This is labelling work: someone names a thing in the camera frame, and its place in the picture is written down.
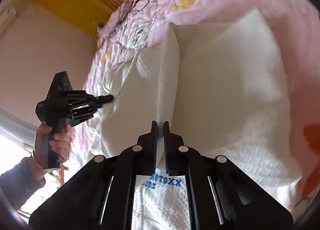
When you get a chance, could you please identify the white zip hoodie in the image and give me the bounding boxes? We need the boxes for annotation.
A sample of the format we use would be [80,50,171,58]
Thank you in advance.
[100,7,304,230]

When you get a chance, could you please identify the grey sleeved left forearm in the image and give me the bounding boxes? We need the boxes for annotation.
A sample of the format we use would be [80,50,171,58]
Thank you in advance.
[1,158,46,210]

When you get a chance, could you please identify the person's left hand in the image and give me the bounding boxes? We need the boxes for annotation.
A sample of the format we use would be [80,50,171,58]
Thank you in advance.
[33,123,72,169]

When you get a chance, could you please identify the pink patterned bedspread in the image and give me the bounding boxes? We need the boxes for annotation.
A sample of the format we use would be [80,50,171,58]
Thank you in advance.
[72,0,319,219]

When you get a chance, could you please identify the black charging cable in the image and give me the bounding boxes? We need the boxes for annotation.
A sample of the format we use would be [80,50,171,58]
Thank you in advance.
[117,0,153,31]

